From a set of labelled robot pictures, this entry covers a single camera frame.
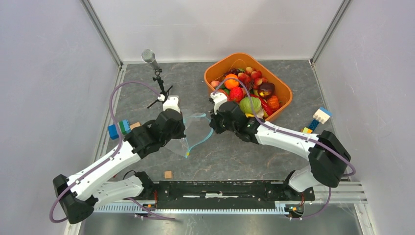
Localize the red strawberry toy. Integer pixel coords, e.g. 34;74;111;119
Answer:
229;87;245;103

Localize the clear zip top bag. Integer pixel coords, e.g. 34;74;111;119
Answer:
166;109;214;158

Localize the orange fruit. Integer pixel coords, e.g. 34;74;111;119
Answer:
224;73;239;90

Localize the dark purple mangosteen toy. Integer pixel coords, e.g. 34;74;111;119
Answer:
257;82;275;99

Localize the dark purple grape bunch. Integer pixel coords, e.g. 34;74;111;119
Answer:
224;68;244;77

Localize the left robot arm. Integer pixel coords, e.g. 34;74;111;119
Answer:
53;108;185;224

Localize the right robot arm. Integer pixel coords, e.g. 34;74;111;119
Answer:
209;101;351;200

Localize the green cabbage toy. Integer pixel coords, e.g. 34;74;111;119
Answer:
239;96;262;114

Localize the tan wooden block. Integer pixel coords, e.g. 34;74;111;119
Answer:
130;122;141;130

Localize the pink peach toy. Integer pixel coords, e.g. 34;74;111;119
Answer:
210;80;221;89

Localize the red chili pepper toy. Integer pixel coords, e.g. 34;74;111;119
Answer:
259;97;274;117

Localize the blue green white block stack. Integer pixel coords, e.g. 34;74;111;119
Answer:
107;119;131;140

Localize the lychee cluster toy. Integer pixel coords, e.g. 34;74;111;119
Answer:
236;67;269;90

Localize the small orange pumpkin toy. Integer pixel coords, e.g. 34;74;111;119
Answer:
267;95;280;112

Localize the small wooden cube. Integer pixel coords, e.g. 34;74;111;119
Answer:
164;171;173;179

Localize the orange plastic bin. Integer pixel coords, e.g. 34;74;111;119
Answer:
204;52;292;122

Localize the black tripod microphone stand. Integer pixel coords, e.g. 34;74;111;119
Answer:
141;49;173;109

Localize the orange yellow green block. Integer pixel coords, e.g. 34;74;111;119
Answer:
301;127;313;134

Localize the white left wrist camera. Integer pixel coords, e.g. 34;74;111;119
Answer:
157;94;181;113

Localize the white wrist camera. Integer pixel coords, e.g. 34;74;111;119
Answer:
157;94;181;113
210;92;228;114

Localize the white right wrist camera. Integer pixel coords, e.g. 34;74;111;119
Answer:
210;92;228;114

